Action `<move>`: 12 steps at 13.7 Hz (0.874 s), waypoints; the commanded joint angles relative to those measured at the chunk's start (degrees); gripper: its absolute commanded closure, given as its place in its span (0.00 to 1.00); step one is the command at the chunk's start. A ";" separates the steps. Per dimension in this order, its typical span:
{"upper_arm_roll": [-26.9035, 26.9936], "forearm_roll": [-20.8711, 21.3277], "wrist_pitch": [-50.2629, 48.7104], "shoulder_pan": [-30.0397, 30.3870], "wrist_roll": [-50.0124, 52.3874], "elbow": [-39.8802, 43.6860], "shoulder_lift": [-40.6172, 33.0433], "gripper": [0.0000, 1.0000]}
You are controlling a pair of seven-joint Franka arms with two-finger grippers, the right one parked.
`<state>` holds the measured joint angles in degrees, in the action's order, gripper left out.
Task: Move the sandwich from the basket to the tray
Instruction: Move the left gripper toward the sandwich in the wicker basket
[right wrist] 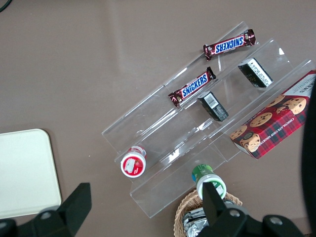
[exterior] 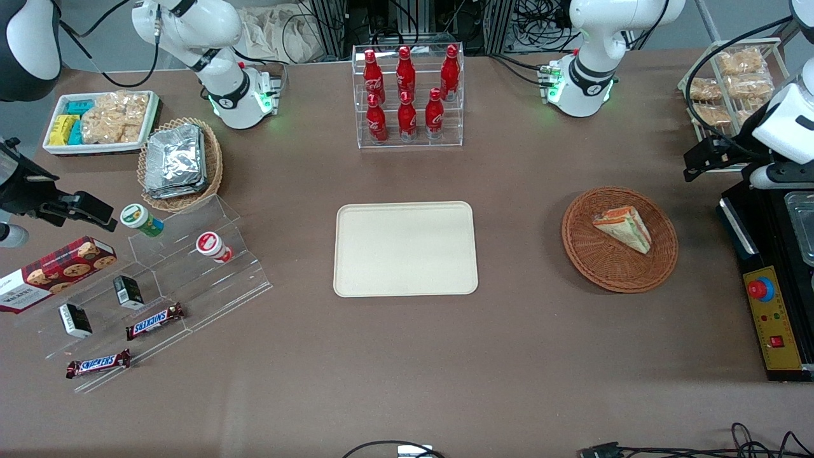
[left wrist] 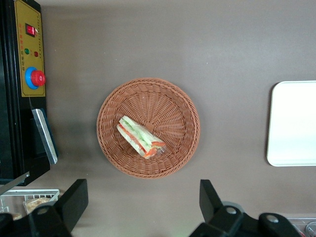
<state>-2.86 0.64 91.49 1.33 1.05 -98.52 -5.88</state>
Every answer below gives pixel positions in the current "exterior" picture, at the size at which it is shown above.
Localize beige rectangular tray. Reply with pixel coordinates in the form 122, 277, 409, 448
333, 201, 479, 298

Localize red tartan cookie box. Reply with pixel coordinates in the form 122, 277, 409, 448
0, 235, 118, 314

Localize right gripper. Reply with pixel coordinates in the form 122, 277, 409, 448
0, 139, 119, 232

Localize clear acrylic bottle rack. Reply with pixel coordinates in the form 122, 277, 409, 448
352, 43, 466, 149

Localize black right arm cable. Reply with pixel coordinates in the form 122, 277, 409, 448
60, 0, 161, 89

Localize cream cloth bag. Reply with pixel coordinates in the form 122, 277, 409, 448
238, 5, 320, 66

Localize aluminium frame post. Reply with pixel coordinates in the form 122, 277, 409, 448
484, 0, 515, 57
309, 0, 348, 59

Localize red emergency stop button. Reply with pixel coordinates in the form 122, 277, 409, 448
747, 277, 776, 303

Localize white rectangular snack tray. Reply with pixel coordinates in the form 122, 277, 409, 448
42, 90, 160, 157

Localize triangle sandwich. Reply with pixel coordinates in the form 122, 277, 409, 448
592, 205, 653, 256

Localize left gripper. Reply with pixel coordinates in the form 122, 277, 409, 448
683, 130, 774, 183

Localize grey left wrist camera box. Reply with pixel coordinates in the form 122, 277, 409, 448
749, 162, 814, 190

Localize black looped floor cable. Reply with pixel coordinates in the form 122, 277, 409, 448
342, 440, 447, 458

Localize clear plastic container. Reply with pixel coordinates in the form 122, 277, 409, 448
783, 190, 814, 268

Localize brown chocolate bar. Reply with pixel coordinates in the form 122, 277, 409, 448
125, 302, 186, 342
66, 348, 132, 380

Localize clear acrylic step display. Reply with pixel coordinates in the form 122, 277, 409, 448
18, 193, 274, 394

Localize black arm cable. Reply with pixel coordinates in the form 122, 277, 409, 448
683, 15, 797, 161
60, 0, 161, 89

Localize black cable with connector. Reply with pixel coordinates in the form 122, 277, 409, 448
577, 422, 814, 458

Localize white wire shelf rack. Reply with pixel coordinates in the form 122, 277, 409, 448
677, 37, 790, 174

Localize yellow snack packet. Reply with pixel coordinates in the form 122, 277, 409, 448
48, 114, 81, 146

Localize red cola bottle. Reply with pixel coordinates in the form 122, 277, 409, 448
397, 90, 418, 142
362, 49, 385, 104
424, 87, 445, 140
396, 45, 417, 100
440, 44, 460, 102
366, 93, 388, 144

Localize clear bag of rice crackers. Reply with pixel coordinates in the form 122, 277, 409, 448
81, 90, 151, 145

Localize yellow control panel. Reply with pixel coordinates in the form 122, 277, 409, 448
742, 265, 804, 372

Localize small black box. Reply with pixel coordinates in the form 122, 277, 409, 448
59, 303, 93, 340
113, 274, 146, 311

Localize bagged bread pieces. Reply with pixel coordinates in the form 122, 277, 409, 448
689, 77, 724, 102
725, 74, 775, 101
716, 48, 768, 77
693, 103, 733, 128

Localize green snack cup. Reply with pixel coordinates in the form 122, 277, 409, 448
120, 203, 165, 239

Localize red snack cup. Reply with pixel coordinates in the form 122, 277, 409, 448
195, 232, 233, 264

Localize round brown wicker basket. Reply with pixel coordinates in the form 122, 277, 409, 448
562, 186, 679, 294

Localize black control machine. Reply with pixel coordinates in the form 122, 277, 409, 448
717, 183, 814, 383

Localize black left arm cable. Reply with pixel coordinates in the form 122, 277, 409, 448
683, 15, 797, 161

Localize black cable bundle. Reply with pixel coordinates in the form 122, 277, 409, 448
514, 0, 581, 54

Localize oval wicker basket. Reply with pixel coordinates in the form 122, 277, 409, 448
137, 117, 224, 213

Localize silver foil packets stack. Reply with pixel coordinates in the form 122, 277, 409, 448
143, 123, 209, 200

